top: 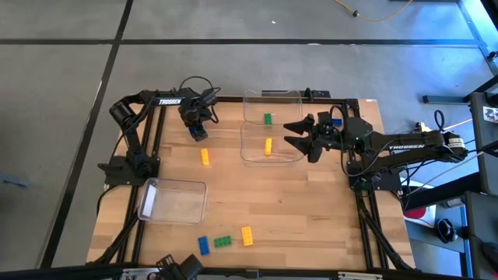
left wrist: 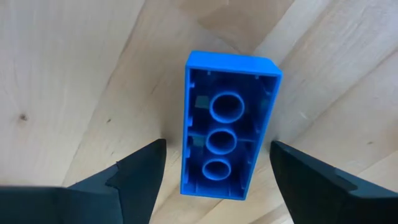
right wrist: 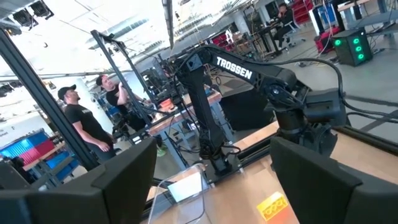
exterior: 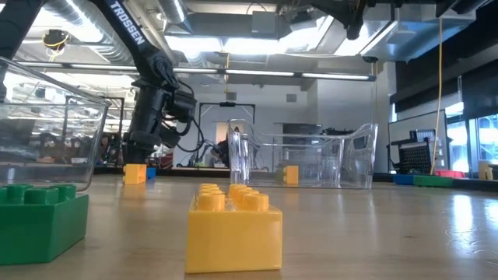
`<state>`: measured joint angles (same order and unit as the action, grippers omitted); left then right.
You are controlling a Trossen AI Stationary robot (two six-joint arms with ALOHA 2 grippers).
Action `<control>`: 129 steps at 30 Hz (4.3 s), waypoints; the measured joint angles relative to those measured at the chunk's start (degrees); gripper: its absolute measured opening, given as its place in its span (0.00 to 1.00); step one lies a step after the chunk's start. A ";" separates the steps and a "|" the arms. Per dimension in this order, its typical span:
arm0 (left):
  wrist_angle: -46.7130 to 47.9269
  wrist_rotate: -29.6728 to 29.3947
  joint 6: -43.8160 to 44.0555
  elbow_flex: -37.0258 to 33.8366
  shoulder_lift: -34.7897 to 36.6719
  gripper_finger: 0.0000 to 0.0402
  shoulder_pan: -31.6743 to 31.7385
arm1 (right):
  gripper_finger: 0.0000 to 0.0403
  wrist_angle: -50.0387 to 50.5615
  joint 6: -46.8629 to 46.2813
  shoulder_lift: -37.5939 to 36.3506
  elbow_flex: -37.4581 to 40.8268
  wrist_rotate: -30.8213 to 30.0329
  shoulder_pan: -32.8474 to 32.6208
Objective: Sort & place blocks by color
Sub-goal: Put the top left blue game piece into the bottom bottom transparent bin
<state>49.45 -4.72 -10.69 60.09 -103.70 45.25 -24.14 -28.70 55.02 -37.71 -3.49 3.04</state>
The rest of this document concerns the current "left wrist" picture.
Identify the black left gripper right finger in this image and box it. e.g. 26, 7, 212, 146
269, 140, 398, 224

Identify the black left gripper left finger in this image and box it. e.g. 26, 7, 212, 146
0, 138, 167, 224

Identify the blue toy block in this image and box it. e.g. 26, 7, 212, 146
179, 50, 284, 201

